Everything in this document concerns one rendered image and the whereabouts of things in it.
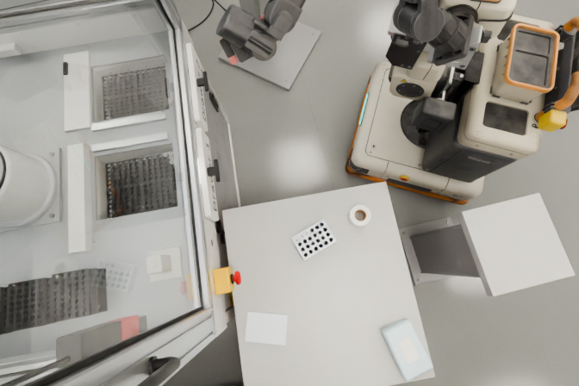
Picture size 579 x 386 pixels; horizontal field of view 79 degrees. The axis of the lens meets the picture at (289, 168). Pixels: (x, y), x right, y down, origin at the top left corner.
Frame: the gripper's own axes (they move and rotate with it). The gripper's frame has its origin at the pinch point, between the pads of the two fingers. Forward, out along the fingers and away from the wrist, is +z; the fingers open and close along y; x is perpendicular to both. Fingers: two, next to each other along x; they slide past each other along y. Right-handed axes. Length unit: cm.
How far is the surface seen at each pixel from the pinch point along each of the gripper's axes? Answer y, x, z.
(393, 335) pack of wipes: 5, 87, -41
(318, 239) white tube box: 10, 64, -13
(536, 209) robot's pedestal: -59, 88, -31
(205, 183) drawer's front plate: 30.8, 31.5, -1.3
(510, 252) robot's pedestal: -42, 92, -36
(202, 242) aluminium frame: 38, 38, -17
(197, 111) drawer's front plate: 22.2, 16.3, 15.4
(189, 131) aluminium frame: 26.5, 17.1, 5.2
